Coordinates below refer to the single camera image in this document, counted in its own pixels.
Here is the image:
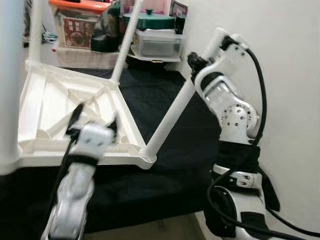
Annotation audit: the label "clear plastic storage container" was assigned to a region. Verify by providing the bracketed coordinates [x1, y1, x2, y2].
[131, 27, 183, 60]

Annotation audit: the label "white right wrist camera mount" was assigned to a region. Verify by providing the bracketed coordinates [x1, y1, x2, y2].
[200, 32, 251, 81]

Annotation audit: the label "green pot lid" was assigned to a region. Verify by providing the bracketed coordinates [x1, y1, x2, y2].
[122, 10, 176, 31]

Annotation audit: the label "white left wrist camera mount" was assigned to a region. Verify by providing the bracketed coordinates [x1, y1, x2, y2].
[75, 122, 115, 161]

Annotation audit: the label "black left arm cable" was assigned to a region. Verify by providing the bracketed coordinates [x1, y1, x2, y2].
[42, 130, 81, 236]

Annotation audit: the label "purple black printed box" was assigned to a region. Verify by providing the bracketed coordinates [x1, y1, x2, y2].
[169, 0, 189, 18]

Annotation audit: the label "black tablecloth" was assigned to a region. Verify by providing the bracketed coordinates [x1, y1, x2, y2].
[0, 65, 281, 240]

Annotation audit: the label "black wok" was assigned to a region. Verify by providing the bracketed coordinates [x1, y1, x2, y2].
[125, 52, 168, 69]

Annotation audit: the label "dark shiny foil bag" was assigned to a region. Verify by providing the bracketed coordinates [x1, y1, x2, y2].
[91, 2, 123, 53]

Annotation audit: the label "beige cloth covered bench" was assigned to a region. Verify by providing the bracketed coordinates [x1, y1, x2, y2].
[52, 46, 121, 70]

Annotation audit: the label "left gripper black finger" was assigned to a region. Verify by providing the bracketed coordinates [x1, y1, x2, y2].
[65, 102, 86, 136]
[106, 117, 120, 143]

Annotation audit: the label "orange lid storage box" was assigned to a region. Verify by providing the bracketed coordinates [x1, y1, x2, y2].
[49, 0, 111, 50]

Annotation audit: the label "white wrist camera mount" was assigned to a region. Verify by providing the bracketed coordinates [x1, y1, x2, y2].
[200, 32, 251, 81]
[75, 122, 115, 161]

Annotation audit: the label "white plastic table top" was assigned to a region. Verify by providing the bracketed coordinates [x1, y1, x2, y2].
[0, 59, 157, 176]

